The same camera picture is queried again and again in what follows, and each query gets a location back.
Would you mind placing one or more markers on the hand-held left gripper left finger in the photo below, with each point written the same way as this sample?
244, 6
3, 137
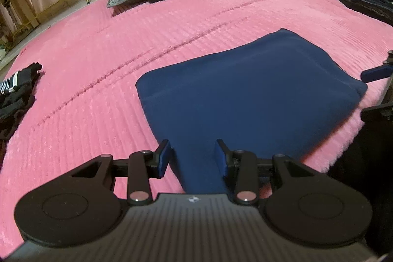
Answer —
164, 159

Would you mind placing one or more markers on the black garment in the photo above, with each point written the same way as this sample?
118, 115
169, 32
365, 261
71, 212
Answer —
12, 107

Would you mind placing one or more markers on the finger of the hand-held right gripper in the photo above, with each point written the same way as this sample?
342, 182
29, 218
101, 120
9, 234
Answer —
379, 113
376, 73

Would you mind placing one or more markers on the pink ribbed blanket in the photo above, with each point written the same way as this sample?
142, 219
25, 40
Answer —
92, 65

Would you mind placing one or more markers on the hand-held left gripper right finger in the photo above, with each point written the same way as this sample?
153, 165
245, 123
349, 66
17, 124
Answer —
220, 158

